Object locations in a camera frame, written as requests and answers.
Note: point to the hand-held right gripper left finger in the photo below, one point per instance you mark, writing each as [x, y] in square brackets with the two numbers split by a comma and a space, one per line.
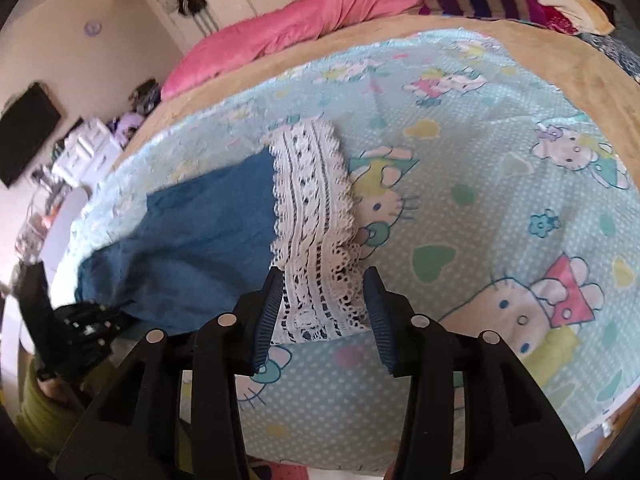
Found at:
[265, 325]

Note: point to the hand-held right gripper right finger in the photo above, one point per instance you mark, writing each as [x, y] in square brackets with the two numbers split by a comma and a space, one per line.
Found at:
[381, 325]

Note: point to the blue denim jeans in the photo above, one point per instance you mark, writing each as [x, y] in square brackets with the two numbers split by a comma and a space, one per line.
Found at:
[200, 240]

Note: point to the person's left forearm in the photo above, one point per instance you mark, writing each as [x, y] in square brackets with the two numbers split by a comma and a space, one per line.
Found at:
[45, 425]

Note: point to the person's left hand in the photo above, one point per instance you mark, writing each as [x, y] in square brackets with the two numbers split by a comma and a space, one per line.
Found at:
[55, 389]

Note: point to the grey rounded chair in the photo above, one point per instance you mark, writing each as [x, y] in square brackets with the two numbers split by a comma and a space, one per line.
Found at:
[65, 220]

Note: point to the light blue cartoon printed blanket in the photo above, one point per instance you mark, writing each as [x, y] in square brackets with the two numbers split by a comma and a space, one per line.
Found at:
[475, 210]

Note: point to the white drawer cabinet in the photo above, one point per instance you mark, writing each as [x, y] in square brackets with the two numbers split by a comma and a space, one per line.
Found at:
[87, 150]

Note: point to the purple cloth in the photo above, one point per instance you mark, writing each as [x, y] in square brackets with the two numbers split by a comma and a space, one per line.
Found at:
[127, 126]

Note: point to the dark clothes pile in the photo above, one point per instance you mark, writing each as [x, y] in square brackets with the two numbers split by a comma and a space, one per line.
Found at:
[145, 96]

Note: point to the pink duvet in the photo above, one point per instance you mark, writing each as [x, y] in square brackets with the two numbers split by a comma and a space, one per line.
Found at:
[300, 25]

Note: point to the beige bed cover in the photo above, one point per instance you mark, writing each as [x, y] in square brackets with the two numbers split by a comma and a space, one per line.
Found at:
[575, 80]

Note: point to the dark red patterned cloth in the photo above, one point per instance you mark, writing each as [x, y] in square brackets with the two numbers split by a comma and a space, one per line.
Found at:
[555, 22]

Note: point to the navy floral cloth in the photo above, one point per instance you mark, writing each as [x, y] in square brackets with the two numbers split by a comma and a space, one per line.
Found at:
[617, 55]

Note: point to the cream pillow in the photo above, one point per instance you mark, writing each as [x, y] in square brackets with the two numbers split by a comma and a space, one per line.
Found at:
[585, 10]

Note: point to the black wall television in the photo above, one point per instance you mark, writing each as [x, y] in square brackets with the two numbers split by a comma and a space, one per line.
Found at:
[25, 130]

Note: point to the round purple wall ornament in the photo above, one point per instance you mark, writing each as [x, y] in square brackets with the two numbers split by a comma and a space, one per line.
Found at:
[93, 27]

